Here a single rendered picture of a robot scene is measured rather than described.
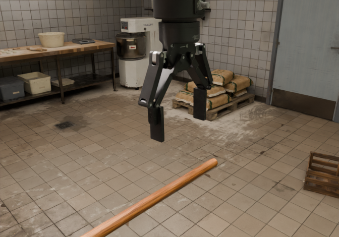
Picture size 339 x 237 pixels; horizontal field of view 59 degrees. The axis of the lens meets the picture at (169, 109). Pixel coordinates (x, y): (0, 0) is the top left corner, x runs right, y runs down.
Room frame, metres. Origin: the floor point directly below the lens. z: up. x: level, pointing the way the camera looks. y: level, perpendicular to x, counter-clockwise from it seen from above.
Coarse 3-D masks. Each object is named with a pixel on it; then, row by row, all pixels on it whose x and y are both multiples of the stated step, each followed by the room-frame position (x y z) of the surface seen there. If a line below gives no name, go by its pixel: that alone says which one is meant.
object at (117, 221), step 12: (204, 168) 0.81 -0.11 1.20; (180, 180) 0.74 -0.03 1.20; (192, 180) 0.76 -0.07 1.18; (156, 192) 0.68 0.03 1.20; (168, 192) 0.69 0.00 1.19; (144, 204) 0.63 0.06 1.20; (120, 216) 0.58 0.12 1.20; (132, 216) 0.60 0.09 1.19; (96, 228) 0.54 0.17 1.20; (108, 228) 0.55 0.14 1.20
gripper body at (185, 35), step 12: (168, 24) 0.53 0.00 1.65; (180, 24) 0.53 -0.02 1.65; (192, 24) 0.53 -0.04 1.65; (168, 36) 0.53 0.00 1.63; (180, 36) 0.53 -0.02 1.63; (192, 36) 0.53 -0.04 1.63; (168, 48) 0.53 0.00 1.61; (180, 48) 0.55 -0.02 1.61; (192, 48) 0.58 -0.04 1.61; (168, 60) 0.53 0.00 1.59
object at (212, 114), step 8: (232, 96) 4.72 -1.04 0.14; (240, 96) 4.72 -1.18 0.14; (248, 96) 4.72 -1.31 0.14; (176, 104) 4.50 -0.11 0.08; (184, 104) 4.37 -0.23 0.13; (224, 104) 4.33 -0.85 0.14; (232, 104) 4.38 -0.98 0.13; (240, 104) 4.67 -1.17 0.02; (248, 104) 4.71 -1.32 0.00; (192, 112) 4.26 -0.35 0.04; (208, 112) 4.03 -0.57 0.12; (216, 112) 4.09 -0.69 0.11; (224, 112) 4.30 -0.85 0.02; (208, 120) 4.03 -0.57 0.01
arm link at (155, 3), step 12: (156, 0) 0.54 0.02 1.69; (168, 0) 0.52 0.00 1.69; (180, 0) 0.52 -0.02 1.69; (192, 0) 0.52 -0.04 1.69; (204, 0) 0.54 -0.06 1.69; (156, 12) 0.54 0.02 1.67; (168, 12) 0.52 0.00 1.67; (180, 12) 0.52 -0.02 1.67; (192, 12) 0.52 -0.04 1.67; (204, 12) 0.54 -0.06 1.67
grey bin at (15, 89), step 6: (0, 78) 4.66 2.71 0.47; (6, 78) 4.66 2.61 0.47; (12, 78) 4.66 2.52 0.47; (0, 84) 4.31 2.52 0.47; (6, 84) 4.31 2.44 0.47; (12, 84) 4.36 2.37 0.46; (18, 84) 4.42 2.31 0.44; (0, 90) 4.28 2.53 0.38; (6, 90) 4.30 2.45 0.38; (12, 90) 4.36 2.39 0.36; (18, 90) 4.42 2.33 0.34; (0, 96) 4.35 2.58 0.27; (6, 96) 4.29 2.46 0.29; (12, 96) 4.35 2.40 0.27; (18, 96) 4.41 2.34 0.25
